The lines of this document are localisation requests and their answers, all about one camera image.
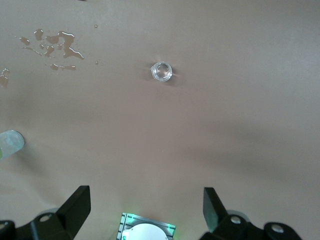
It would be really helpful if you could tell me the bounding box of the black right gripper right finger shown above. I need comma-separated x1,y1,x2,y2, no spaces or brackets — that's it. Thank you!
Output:
199,187,305,240

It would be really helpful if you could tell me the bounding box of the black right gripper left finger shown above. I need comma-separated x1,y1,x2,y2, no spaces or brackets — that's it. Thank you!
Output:
0,185,91,240

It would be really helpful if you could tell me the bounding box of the clear glass measuring cup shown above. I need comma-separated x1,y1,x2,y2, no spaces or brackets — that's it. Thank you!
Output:
150,61,174,83

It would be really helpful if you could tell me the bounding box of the green sleeved glass bottle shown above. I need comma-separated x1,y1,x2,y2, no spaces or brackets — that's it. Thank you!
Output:
0,129,25,161

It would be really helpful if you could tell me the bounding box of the brown table cover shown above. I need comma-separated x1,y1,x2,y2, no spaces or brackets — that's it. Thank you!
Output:
0,0,320,240

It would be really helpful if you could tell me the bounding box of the small liquid spill puddle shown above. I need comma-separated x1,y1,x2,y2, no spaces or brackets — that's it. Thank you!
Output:
0,67,11,88

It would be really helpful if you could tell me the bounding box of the scattered liquid spill puddle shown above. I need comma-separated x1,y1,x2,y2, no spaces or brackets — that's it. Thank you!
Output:
19,28,86,72

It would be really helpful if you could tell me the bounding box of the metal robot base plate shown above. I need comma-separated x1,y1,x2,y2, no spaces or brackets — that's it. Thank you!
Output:
116,212,177,240

